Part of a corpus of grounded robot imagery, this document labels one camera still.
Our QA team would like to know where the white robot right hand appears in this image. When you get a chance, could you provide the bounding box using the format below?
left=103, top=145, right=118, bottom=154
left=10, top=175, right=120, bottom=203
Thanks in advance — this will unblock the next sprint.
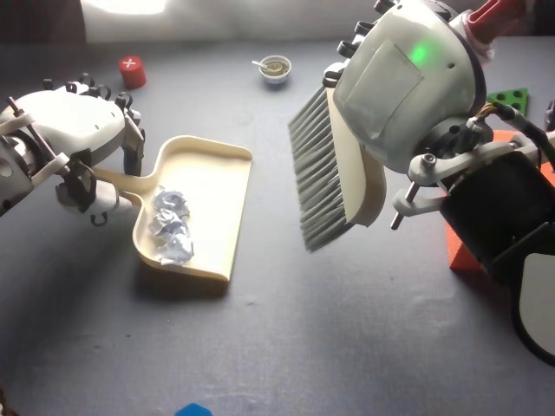
left=323, top=0, right=487, bottom=174

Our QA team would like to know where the blue block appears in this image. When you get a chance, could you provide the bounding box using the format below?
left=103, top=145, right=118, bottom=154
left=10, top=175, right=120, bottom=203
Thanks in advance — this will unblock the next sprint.
left=175, top=401, right=213, bottom=416

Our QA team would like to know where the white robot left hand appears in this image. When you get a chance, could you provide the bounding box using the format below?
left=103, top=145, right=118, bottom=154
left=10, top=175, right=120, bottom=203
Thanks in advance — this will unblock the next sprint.
left=12, top=73, right=147, bottom=226

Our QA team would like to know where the small white bowl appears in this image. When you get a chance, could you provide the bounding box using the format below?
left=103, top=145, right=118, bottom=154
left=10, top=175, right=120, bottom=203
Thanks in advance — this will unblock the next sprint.
left=251, top=55, right=292, bottom=90

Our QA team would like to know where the white backdrop sheet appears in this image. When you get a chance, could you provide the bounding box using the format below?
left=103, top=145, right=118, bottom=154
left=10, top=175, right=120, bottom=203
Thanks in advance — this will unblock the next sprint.
left=80, top=0, right=537, bottom=42

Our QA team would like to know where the orange foam block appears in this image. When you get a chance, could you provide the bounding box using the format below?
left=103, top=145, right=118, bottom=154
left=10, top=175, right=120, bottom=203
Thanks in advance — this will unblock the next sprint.
left=448, top=129, right=555, bottom=273

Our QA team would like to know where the white paper ball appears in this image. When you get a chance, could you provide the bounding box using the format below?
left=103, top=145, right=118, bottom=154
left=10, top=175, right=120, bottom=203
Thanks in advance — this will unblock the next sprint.
left=147, top=210, right=192, bottom=239
left=151, top=185, right=192, bottom=218
left=153, top=233, right=195, bottom=266

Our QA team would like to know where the cream plastic dustpan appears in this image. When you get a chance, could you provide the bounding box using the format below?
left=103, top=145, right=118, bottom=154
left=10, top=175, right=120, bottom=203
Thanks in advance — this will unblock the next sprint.
left=93, top=135, right=254, bottom=285

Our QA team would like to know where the red cylinder with white cross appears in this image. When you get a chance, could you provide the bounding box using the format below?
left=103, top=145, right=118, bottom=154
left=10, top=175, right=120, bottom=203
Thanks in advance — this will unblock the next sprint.
left=118, top=55, right=147, bottom=90

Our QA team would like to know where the green triangle block with holes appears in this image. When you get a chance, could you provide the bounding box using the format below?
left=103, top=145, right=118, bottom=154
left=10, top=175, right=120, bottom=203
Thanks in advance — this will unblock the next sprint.
left=485, top=88, right=531, bottom=116

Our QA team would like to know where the grey table cloth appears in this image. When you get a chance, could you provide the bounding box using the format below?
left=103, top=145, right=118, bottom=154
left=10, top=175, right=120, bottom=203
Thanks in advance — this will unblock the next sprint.
left=0, top=36, right=555, bottom=416

